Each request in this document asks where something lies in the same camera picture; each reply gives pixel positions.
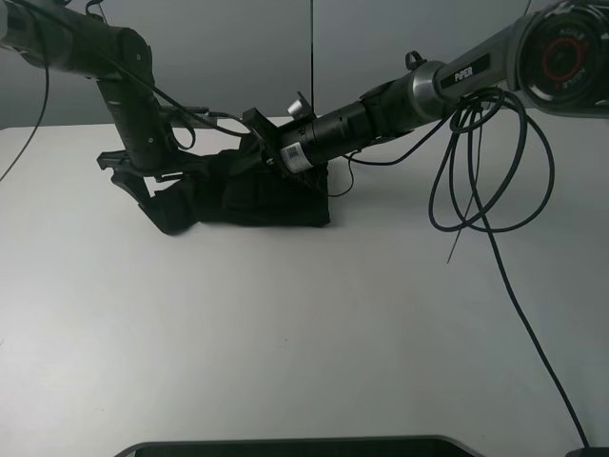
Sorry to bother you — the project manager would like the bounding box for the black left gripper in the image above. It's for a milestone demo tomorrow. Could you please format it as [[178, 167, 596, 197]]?
[[97, 148, 214, 209]]

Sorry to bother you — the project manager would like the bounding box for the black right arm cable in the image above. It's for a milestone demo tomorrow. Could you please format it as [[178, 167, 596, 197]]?
[[327, 88, 594, 451]]

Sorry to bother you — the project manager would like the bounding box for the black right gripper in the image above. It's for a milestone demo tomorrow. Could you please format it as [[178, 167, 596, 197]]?
[[243, 109, 324, 190]]

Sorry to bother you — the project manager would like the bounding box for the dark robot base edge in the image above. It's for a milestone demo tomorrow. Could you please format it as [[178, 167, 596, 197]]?
[[118, 435, 479, 457]]

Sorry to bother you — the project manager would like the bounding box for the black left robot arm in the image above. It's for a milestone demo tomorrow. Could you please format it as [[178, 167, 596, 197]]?
[[1, 1, 218, 208]]

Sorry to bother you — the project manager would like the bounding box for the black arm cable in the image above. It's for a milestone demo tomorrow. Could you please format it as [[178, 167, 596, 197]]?
[[0, 0, 253, 185], [327, 88, 594, 451]]

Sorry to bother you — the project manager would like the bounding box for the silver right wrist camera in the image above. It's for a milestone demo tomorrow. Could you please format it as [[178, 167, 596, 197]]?
[[287, 91, 315, 120]]

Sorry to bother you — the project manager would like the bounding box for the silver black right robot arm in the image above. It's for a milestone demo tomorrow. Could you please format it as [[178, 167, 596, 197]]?
[[244, 1, 608, 176]]

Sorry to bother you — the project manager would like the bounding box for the black printed t-shirt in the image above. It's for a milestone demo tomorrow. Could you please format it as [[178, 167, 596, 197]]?
[[136, 149, 330, 235]]

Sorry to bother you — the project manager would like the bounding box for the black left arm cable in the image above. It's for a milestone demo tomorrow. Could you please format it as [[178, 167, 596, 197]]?
[[0, 0, 253, 185]]

